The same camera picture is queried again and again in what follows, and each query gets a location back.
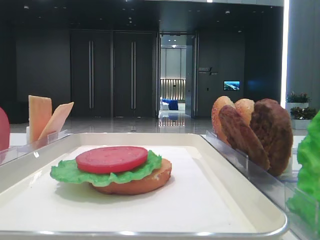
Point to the clear acrylic rack left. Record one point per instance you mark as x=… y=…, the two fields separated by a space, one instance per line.
x=16 y=151

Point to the sesame bun half outer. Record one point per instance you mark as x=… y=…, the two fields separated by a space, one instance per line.
x=215 y=120

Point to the white metal tray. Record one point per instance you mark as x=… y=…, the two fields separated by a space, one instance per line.
x=206 y=198

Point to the green lettuce leaf on tray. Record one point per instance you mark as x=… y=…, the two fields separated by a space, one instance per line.
x=67 y=171

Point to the wall mounted screen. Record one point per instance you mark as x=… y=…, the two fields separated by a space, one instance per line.
x=231 y=85

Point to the sesame bun half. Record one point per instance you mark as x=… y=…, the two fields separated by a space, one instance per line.
x=215 y=120
x=244 y=107

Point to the green lettuce leaf in rack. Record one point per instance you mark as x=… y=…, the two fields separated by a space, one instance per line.
x=308 y=162

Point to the sesame bun half inner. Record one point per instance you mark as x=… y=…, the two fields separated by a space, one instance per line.
x=244 y=107

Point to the orange cheese slice leaning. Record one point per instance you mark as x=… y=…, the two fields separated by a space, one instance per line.
x=57 y=120

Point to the brown meat patty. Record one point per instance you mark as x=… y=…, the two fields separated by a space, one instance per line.
x=271 y=123
x=240 y=136

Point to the red tomato slice on tray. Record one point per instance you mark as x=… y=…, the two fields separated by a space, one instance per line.
x=115 y=159

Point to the clear acrylic rack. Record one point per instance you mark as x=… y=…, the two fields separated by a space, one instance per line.
x=277 y=189
x=16 y=151

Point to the blue sofa in hallway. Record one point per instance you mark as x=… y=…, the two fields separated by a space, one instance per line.
x=172 y=104

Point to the brown meat patty rear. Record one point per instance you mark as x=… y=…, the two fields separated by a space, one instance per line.
x=271 y=123

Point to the dark double door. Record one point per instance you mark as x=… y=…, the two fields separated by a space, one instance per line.
x=112 y=73

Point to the clear acrylic rack right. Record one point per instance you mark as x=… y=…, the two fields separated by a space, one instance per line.
x=277 y=189

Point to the brown meat patty front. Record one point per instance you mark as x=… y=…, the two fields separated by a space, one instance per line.
x=240 y=136

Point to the red tomato slice in rack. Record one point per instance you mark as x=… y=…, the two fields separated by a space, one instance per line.
x=4 y=131

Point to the potted plants in planter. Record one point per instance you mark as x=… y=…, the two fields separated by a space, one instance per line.
x=298 y=108

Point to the bottom bun half on tray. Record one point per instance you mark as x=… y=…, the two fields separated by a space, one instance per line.
x=157 y=179

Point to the orange cheese slice upright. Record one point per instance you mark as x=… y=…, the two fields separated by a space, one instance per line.
x=40 y=112

